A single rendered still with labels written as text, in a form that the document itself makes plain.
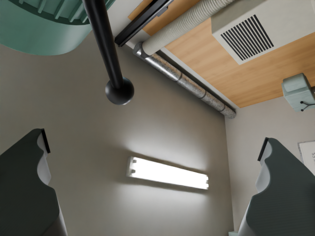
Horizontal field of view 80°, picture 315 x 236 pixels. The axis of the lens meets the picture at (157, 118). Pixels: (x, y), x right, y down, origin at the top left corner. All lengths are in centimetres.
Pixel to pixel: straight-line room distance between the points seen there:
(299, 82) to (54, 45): 216
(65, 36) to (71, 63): 154
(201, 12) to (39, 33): 159
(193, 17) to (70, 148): 145
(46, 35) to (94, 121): 146
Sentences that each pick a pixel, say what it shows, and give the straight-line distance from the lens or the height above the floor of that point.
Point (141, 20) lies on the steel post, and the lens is 198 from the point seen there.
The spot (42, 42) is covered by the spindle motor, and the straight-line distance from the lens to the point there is 30.
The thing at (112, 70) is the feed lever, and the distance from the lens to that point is 19.
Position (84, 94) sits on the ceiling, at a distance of 175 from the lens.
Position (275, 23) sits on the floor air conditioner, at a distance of 185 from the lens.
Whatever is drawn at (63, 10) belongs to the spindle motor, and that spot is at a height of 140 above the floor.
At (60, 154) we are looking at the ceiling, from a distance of 156.
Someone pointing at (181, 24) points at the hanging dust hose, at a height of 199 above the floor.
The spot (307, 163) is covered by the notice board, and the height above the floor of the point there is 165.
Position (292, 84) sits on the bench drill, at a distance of 228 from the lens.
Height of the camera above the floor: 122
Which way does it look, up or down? 42 degrees up
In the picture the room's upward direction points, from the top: 110 degrees counter-clockwise
